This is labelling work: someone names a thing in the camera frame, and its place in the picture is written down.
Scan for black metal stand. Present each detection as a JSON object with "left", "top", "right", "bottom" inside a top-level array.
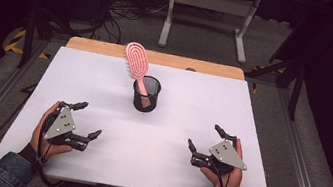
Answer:
[
  {"left": 238, "top": 49, "right": 309, "bottom": 122},
  {"left": 16, "top": 4, "right": 78, "bottom": 78}
]

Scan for left hand-held gripper black cable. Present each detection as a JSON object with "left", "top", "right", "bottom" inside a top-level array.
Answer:
[{"left": 30, "top": 110, "right": 75, "bottom": 187}]

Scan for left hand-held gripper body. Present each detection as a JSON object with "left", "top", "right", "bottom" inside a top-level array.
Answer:
[{"left": 40, "top": 98, "right": 96, "bottom": 154}]

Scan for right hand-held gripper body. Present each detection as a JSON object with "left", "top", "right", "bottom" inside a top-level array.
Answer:
[{"left": 188, "top": 129, "right": 252, "bottom": 180}]

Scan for person's left hand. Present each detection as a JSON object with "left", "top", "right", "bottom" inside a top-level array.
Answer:
[{"left": 28, "top": 97, "right": 81, "bottom": 160}]

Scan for black mesh pen holder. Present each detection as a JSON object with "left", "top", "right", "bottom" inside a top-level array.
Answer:
[{"left": 129, "top": 72, "right": 164, "bottom": 115}]

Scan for pink hairbrush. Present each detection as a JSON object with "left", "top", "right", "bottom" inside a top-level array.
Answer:
[{"left": 116, "top": 40, "right": 162, "bottom": 109}]

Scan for bundle of black floor cables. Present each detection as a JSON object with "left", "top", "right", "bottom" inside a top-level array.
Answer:
[{"left": 95, "top": 0, "right": 171, "bottom": 52}]

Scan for person's right hand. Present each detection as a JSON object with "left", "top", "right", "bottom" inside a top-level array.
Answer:
[{"left": 197, "top": 133, "right": 249, "bottom": 187}]

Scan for yellow black hazard tape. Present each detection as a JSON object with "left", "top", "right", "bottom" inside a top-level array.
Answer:
[
  {"left": 247, "top": 63, "right": 287, "bottom": 100},
  {"left": 3, "top": 26, "right": 54, "bottom": 61}
]

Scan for grey metal stand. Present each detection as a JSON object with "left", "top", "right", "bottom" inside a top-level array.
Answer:
[{"left": 156, "top": 0, "right": 305, "bottom": 73}]

